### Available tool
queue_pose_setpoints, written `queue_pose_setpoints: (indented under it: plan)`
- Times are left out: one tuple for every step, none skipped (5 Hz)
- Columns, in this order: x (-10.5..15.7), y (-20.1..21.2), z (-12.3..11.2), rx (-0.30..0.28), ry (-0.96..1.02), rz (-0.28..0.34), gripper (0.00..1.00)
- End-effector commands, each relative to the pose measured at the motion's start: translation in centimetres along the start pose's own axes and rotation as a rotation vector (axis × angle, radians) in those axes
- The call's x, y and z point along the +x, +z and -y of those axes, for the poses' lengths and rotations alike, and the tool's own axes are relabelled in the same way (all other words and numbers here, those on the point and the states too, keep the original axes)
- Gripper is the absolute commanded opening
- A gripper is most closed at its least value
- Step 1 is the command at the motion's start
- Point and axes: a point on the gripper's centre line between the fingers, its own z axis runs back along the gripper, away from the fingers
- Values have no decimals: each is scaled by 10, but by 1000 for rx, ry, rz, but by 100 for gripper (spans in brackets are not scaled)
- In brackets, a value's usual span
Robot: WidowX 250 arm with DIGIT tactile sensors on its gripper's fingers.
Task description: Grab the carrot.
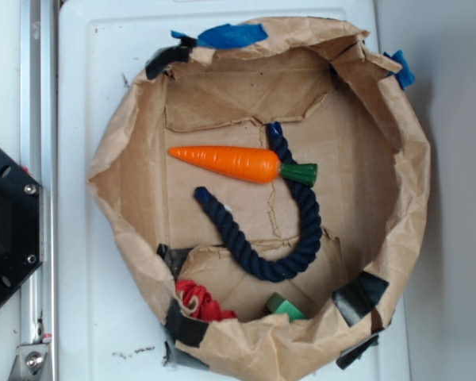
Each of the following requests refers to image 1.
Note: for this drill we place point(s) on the orange plastic toy carrot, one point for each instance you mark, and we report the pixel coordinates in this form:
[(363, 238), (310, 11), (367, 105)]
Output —
[(254, 165)]

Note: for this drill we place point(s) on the brown paper bag bin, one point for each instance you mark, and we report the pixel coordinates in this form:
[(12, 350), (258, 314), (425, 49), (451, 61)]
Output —
[(338, 108)]

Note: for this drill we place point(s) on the black tape piece inner left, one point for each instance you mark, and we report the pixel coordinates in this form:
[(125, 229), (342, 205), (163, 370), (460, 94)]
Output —
[(174, 258)]

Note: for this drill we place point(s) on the green wooden block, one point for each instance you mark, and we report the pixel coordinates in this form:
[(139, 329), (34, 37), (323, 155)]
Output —
[(277, 304)]

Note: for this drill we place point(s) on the red crumpled cloth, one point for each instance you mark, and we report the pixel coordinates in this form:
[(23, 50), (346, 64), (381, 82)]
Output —
[(200, 303)]

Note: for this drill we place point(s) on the black tape piece bottom left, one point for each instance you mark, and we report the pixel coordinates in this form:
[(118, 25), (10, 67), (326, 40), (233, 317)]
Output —
[(187, 330)]

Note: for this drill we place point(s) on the blue tape strip top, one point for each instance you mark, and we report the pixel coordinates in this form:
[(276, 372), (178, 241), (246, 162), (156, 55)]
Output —
[(226, 36)]

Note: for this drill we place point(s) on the blue tape strip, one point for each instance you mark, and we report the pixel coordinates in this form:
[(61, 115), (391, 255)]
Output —
[(405, 77), (226, 36)]

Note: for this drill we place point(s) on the black tape piece bottom right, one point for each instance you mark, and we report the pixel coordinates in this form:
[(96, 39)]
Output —
[(359, 297)]

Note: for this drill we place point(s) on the black tape piece lower right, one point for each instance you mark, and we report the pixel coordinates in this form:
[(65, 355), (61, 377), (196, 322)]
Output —
[(349, 356)]

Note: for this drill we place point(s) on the blue tape strip right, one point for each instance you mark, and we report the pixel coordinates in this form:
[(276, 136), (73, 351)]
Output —
[(405, 77)]

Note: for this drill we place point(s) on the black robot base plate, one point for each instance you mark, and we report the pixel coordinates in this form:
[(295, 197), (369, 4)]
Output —
[(19, 226)]

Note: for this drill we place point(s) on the aluminium extrusion rail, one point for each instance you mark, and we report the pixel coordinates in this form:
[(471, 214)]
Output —
[(38, 153)]

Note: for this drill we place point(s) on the metal corner bracket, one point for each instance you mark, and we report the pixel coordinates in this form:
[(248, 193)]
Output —
[(30, 362)]

